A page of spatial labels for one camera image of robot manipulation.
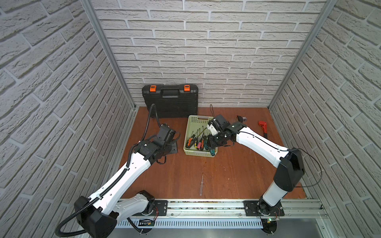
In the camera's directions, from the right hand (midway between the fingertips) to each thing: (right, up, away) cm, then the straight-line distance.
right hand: (212, 143), depth 83 cm
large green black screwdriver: (0, -4, -5) cm, 6 cm away
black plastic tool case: (-26, +26, +17) cm, 41 cm away
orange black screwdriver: (-14, -1, +11) cm, 18 cm away
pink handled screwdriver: (-7, -3, +10) cm, 13 cm away
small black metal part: (+25, +14, +27) cm, 40 cm away
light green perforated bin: (-8, +9, +23) cm, 26 cm away
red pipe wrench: (+41, +9, +24) cm, 49 cm away
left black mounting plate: (-26, -31, -9) cm, 42 cm away
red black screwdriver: (-5, -2, +12) cm, 13 cm away
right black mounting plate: (+19, -32, -9) cm, 39 cm away
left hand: (-19, +1, -7) cm, 21 cm away
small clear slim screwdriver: (-6, -24, -3) cm, 25 cm away
